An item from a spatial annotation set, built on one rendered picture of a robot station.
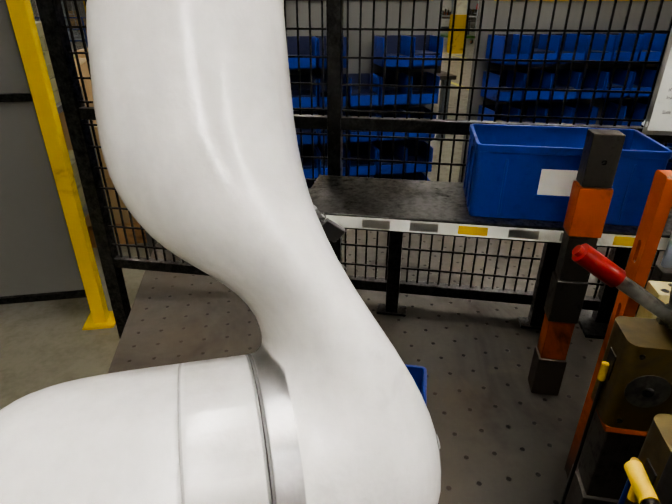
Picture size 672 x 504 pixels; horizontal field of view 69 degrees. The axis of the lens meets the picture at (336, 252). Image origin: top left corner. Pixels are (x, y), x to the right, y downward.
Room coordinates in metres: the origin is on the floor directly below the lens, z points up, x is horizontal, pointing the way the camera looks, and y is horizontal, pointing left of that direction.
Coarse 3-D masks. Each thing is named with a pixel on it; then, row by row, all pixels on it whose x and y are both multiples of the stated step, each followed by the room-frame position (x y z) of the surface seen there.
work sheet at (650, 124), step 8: (664, 56) 0.94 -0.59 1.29; (664, 64) 0.94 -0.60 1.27; (664, 72) 0.94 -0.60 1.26; (664, 80) 0.94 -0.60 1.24; (656, 88) 0.94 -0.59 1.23; (664, 88) 0.94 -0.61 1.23; (656, 96) 0.94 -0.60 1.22; (664, 96) 0.94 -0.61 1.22; (656, 104) 0.94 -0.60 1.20; (664, 104) 0.94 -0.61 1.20; (648, 112) 0.94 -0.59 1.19; (656, 112) 0.94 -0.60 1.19; (664, 112) 0.94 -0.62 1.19; (648, 120) 0.94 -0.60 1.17; (656, 120) 0.94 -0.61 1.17; (664, 120) 0.94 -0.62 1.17; (648, 128) 0.94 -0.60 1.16; (656, 128) 0.94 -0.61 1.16; (664, 128) 0.94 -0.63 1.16
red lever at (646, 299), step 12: (576, 252) 0.44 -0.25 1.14; (588, 252) 0.44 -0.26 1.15; (588, 264) 0.44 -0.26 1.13; (600, 264) 0.44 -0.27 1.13; (612, 264) 0.44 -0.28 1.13; (600, 276) 0.44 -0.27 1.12; (612, 276) 0.43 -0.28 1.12; (624, 276) 0.43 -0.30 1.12; (624, 288) 0.43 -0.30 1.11; (636, 288) 0.43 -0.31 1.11; (636, 300) 0.43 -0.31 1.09; (648, 300) 0.43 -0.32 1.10; (660, 300) 0.44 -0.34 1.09; (660, 312) 0.43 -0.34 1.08
